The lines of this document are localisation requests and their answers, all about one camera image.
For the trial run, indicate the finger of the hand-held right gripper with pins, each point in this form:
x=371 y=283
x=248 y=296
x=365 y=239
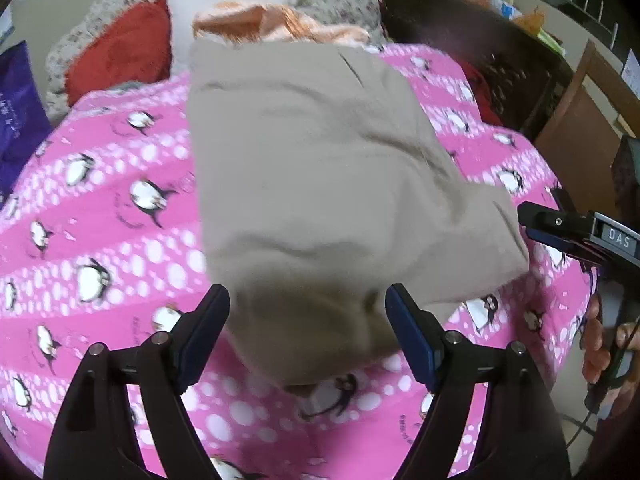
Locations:
x=555 y=220
x=545 y=236

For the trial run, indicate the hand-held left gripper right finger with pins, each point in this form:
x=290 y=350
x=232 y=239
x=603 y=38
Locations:
x=412 y=337

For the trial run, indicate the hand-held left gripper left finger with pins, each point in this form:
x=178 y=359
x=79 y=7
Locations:
x=202 y=340

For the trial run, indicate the beige jacket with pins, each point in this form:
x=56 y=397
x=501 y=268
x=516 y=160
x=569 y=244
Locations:
x=310 y=160

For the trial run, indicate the person's right forearm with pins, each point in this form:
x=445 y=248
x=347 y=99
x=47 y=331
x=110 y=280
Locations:
x=617 y=440

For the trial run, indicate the person's right hand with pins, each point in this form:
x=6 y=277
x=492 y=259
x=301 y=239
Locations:
x=595 y=345

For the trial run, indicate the wooden board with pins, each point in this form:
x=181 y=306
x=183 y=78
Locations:
x=590 y=110

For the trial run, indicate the red cloth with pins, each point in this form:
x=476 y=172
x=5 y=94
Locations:
x=480 y=95

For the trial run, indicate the pink penguin print blanket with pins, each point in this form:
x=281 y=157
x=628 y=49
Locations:
x=100 y=210

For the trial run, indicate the pile of desk clutter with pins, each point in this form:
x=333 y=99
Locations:
x=500 y=0

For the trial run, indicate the purple bag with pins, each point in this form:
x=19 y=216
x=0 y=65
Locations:
x=20 y=110

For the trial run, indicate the red pillow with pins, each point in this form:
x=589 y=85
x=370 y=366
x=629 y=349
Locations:
x=120 y=50

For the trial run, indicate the white pillow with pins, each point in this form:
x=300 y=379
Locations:
x=180 y=35

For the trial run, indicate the orange fringed cloth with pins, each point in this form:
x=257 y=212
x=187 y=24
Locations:
x=300 y=25

